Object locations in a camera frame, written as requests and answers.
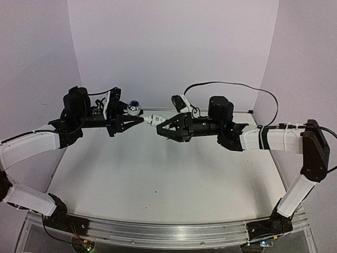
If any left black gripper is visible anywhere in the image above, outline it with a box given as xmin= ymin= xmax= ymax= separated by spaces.
xmin=74 ymin=99 xmax=144 ymax=137

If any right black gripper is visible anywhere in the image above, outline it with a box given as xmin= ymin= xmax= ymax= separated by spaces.
xmin=154 ymin=111 xmax=222 ymax=141

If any white elbow pipe fitting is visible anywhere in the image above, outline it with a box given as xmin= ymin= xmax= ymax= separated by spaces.
xmin=144 ymin=114 xmax=168 ymax=127

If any white plastic water faucet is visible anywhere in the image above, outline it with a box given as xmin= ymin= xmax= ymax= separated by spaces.
xmin=126 ymin=100 xmax=152 ymax=124

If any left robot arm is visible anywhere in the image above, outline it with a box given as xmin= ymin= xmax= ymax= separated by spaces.
xmin=1 ymin=86 xmax=144 ymax=230

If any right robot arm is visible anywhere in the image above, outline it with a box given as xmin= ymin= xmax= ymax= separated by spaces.
xmin=154 ymin=95 xmax=330 ymax=240

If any left circuit board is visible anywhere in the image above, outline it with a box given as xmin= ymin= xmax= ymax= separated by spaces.
xmin=71 ymin=237 xmax=96 ymax=253

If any circuit board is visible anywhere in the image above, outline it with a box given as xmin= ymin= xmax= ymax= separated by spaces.
xmin=71 ymin=237 xmax=96 ymax=253
xmin=260 ymin=240 xmax=274 ymax=248

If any right circuit board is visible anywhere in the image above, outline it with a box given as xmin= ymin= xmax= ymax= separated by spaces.
xmin=260 ymin=240 xmax=274 ymax=248

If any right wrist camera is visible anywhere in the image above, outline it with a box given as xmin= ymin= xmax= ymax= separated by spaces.
xmin=171 ymin=95 xmax=191 ymax=113

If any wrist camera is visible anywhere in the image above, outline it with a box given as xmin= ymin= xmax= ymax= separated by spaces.
xmin=103 ymin=87 xmax=122 ymax=120
xmin=171 ymin=95 xmax=191 ymax=113

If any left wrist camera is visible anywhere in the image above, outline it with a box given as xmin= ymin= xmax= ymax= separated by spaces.
xmin=103 ymin=87 xmax=122 ymax=120

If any black right camera cable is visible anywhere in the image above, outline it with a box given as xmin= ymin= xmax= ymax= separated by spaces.
xmin=183 ymin=82 xmax=337 ymax=172

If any aluminium front rail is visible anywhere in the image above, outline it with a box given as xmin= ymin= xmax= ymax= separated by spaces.
xmin=39 ymin=215 xmax=309 ymax=248

